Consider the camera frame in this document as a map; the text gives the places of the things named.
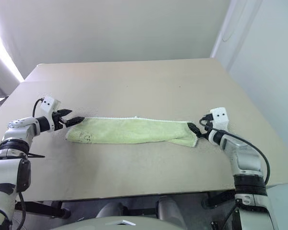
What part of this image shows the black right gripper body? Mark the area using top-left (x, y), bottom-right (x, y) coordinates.
top-left (198, 123), bottom-right (214, 141)

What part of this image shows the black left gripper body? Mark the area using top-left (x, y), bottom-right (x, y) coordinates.
top-left (51, 111), bottom-right (68, 131)

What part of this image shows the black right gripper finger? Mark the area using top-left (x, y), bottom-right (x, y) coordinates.
top-left (187, 122), bottom-right (203, 138)

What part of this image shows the light green towel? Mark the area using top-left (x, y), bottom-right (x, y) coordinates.
top-left (65, 115), bottom-right (200, 148)

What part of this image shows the grey rounded robot leg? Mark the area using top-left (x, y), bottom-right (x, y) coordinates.
top-left (96, 202), bottom-right (125, 219)
top-left (157, 195), bottom-right (186, 228)

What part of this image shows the grey robot torso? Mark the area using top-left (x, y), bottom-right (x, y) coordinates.
top-left (71, 215), bottom-right (184, 230)

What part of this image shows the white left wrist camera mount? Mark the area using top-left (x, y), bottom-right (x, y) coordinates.
top-left (39, 95), bottom-right (61, 119)

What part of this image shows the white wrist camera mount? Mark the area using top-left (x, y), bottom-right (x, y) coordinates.
top-left (39, 95), bottom-right (61, 119)
top-left (209, 107), bottom-right (229, 132)

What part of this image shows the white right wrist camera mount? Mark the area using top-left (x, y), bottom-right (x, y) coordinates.
top-left (209, 107), bottom-right (229, 132)

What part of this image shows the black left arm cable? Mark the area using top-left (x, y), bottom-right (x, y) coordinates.
top-left (32, 97), bottom-right (45, 118)

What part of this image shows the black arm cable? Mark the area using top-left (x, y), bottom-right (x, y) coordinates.
top-left (198, 114), bottom-right (271, 186)
top-left (32, 97), bottom-right (45, 118)

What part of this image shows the black cable tie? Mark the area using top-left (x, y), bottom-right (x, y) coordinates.
top-left (26, 152), bottom-right (46, 159)

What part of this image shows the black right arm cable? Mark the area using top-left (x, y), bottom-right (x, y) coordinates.
top-left (198, 114), bottom-right (271, 186)

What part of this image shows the black table frame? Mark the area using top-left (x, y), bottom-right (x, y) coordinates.
top-left (14, 189), bottom-right (238, 220)

